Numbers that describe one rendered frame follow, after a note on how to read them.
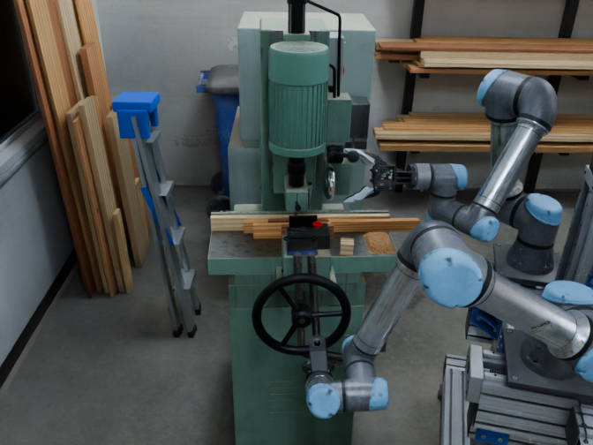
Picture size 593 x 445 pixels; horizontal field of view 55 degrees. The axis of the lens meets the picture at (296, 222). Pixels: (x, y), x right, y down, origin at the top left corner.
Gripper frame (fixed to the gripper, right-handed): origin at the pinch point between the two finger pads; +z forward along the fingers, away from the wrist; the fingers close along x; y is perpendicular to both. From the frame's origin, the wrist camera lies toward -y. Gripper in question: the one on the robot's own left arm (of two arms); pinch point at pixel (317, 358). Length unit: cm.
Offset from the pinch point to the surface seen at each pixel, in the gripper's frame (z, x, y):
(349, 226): 24.6, 13.4, -38.0
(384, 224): 25, 25, -38
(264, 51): 14, -12, -94
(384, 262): 13.7, 23.0, -26.2
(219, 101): 175, -46, -114
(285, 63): -9, -5, -84
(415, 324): 126, 55, 14
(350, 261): 12.9, 12.3, -27.0
